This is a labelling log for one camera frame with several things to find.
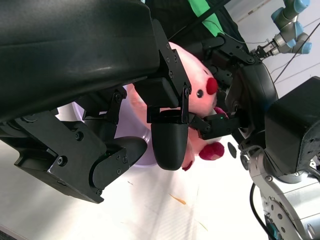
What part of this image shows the grey background robot gripper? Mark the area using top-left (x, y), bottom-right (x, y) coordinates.
top-left (251, 41), bottom-right (278, 61)

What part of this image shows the pink plush doll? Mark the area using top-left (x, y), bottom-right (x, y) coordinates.
top-left (127, 41), bottom-right (230, 172)

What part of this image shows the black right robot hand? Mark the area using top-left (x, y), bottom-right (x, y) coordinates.
top-left (189, 34), bottom-right (280, 141)

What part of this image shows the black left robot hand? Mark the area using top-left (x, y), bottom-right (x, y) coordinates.
top-left (0, 0), bottom-right (193, 205)

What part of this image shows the green cloth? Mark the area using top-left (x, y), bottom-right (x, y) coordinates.
top-left (188, 0), bottom-right (223, 37)

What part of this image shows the black slanted rod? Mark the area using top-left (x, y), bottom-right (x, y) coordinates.
top-left (169, 0), bottom-right (230, 42)

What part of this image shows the black backdrop cloth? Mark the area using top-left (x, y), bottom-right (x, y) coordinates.
top-left (147, 0), bottom-right (248, 51)

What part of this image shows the black round table grommet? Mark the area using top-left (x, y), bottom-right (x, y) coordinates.
top-left (226, 141), bottom-right (238, 159)

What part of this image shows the small orange scrap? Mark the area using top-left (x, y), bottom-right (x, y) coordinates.
top-left (169, 193), bottom-right (187, 206)

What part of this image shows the long black cable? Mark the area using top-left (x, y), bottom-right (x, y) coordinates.
top-left (272, 47), bottom-right (320, 83)

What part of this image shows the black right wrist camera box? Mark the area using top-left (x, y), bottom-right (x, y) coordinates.
top-left (264, 76), bottom-right (320, 176)

